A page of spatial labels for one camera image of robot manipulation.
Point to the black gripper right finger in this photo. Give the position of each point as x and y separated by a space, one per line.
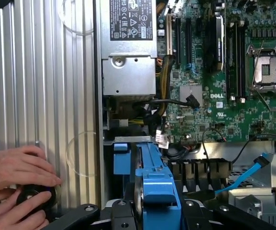
195 215

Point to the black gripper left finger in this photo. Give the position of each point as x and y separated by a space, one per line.
123 215

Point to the blue plastic disk carrier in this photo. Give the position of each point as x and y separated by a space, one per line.
122 163

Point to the person's right hand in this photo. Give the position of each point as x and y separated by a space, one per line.
8 218

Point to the person's left hand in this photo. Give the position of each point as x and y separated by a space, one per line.
13 167

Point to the black plastic fan shroud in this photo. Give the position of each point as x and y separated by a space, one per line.
200 167

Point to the clear round plastic disc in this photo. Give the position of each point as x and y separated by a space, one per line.
82 155

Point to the hard drive in blue caddy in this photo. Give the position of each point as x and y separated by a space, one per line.
133 139

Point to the open metal PC case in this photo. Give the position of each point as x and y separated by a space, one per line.
247 148

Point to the green Dell motherboard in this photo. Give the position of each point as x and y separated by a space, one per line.
224 115

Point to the silver chipset heatsink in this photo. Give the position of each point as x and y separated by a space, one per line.
185 93

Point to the thin steel locking lever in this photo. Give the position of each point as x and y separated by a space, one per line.
264 100

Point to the grey power supply unit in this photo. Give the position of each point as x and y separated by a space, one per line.
128 76

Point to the open CPU socket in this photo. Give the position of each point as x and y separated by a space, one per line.
267 69

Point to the black graphics card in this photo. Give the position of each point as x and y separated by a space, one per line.
214 48

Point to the black expansion slot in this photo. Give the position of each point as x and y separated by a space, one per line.
188 43
178 43

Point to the tan expansion slot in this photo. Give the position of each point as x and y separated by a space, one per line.
169 36

